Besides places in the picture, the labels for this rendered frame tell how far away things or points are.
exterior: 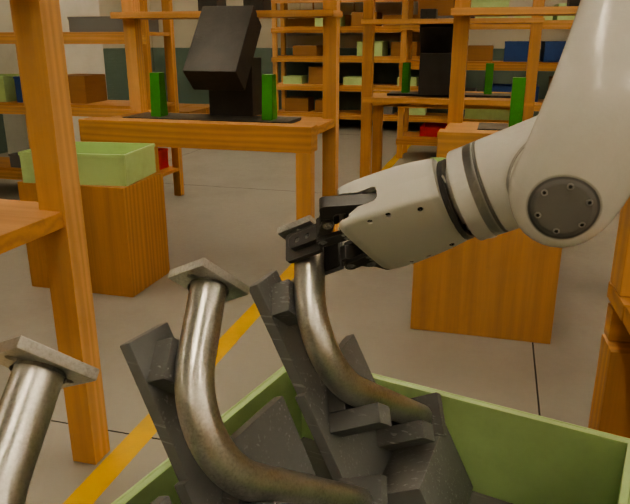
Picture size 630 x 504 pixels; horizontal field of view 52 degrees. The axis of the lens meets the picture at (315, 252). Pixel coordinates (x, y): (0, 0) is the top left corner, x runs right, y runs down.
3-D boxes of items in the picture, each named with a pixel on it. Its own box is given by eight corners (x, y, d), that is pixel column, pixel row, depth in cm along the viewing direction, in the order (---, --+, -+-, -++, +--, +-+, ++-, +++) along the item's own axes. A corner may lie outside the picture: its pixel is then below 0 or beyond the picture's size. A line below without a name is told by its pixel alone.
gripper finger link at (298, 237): (346, 216, 63) (289, 238, 66) (328, 199, 60) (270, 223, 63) (348, 244, 61) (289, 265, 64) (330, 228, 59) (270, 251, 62)
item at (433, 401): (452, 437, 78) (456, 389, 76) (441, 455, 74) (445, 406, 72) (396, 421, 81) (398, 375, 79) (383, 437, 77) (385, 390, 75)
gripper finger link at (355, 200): (411, 197, 59) (382, 230, 63) (333, 178, 56) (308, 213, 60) (412, 208, 58) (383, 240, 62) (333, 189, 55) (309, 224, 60)
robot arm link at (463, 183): (501, 176, 62) (472, 187, 63) (466, 122, 56) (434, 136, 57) (518, 250, 58) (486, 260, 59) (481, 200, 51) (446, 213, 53)
